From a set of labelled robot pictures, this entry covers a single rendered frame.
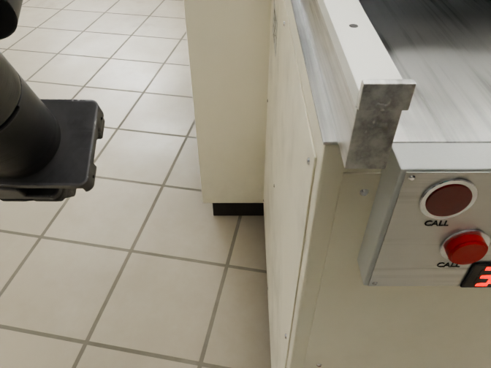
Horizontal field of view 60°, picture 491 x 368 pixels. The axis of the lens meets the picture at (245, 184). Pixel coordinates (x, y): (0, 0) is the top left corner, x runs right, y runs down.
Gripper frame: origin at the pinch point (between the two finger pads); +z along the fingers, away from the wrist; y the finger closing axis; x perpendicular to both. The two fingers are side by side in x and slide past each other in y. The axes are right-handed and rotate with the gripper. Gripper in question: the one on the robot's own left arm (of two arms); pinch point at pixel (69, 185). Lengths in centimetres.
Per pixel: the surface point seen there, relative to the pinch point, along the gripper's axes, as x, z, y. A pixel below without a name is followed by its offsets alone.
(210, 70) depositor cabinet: -48, 51, -7
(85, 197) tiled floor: -33, 105, 39
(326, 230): 3.5, 1.4, -22.9
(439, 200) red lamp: 3.2, -6.6, -29.4
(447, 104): -5.6, -5.1, -32.1
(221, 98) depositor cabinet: -45, 58, -10
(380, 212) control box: 3.2, -3.4, -26.2
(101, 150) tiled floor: -57, 117, 40
